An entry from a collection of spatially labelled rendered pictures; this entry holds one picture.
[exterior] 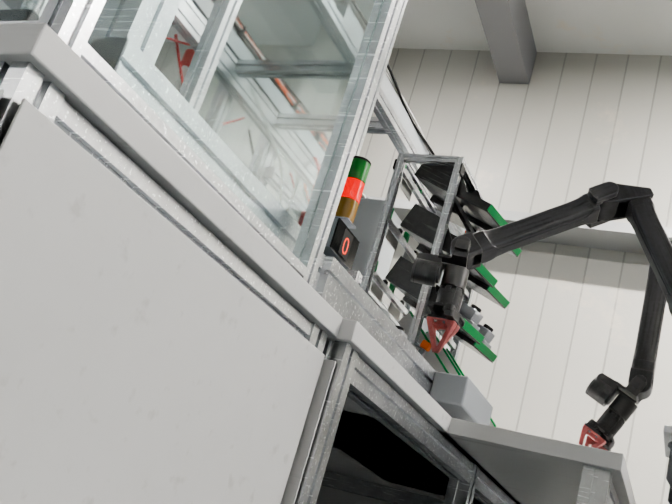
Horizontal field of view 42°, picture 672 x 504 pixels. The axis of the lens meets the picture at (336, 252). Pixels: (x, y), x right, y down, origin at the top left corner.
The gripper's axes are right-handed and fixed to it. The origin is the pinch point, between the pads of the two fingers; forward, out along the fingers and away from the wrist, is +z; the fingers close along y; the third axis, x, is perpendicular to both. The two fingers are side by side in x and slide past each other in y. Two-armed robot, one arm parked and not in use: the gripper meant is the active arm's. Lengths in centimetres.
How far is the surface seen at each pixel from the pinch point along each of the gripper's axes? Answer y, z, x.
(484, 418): 2.3, 13.6, 15.0
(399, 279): -23.6, -24.4, -24.0
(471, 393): 14.8, 12.1, 15.0
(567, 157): -304, -230, -63
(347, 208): 21.1, -22.1, -20.6
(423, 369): 25.0, 11.9, 8.0
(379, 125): -69, -100, -69
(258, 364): 92, 33, 14
